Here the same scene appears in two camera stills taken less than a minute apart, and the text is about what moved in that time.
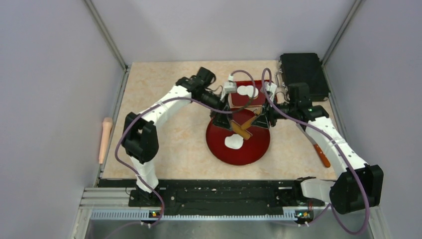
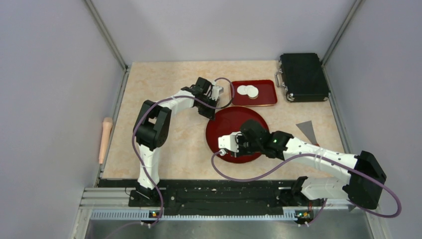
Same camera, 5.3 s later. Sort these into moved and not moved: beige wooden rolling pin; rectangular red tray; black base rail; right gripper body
Moved: right gripper body
Not moved: rectangular red tray; beige wooden rolling pin; black base rail
